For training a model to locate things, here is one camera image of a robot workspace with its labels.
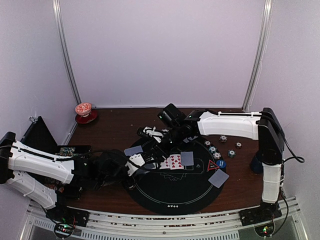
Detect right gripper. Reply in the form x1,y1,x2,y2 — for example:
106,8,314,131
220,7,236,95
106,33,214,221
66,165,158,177
146,124,185,163

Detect face up diamonds card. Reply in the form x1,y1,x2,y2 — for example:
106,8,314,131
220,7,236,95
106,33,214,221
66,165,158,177
159,160,171,170

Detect blue playing card deck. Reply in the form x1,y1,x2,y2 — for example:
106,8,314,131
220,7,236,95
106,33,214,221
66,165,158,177
142,163,158,172

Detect playing card seat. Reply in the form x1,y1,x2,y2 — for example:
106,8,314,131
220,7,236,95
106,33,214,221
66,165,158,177
124,145,143,156

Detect green chip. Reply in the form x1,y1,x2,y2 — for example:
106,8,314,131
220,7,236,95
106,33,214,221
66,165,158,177
208,145,217,153

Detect red triangle marker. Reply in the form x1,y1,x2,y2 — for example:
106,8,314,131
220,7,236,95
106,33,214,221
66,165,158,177
207,160,219,172

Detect blue round blind button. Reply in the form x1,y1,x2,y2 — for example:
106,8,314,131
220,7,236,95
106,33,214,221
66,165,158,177
216,159,227,169

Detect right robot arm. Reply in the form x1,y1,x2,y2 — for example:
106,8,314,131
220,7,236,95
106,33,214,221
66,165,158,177
142,103,290,223

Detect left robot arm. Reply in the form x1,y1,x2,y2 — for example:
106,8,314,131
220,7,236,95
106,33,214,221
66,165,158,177
0,131,134,222

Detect round black poker mat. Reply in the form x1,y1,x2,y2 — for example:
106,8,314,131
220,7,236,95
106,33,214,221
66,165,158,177
126,136,227,215

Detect red patterned bowl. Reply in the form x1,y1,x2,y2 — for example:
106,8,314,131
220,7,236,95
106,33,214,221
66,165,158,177
74,102,92,117

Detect black white chip stack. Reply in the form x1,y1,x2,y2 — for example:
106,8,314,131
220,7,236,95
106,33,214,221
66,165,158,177
219,135,228,143

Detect black poker chip case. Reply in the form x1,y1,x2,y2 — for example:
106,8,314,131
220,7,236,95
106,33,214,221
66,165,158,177
20,116,92,200

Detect red white chip stack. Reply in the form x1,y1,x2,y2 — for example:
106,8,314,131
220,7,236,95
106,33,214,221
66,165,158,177
235,142,243,149

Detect dark blue mug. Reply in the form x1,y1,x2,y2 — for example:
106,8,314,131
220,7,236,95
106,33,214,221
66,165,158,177
249,152,264,174

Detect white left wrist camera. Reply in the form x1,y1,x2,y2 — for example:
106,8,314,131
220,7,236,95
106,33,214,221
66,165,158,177
125,153,145,177

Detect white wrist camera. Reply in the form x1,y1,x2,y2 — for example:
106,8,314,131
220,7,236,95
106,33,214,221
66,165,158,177
136,126,164,143
125,153,145,177

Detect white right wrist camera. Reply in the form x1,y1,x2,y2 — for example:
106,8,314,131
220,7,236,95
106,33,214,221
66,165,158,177
136,126,164,143

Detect front aluminium rail base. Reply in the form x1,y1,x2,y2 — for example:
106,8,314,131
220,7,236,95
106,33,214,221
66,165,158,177
17,197,310,240

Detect left aluminium frame post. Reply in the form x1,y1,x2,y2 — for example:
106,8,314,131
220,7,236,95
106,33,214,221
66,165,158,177
52,0,81,104

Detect aluminium frame post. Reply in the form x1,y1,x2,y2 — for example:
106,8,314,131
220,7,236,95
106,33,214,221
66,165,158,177
52,0,81,104
241,0,274,112

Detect right aluminium frame post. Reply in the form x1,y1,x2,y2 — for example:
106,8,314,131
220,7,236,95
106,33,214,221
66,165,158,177
241,0,274,112

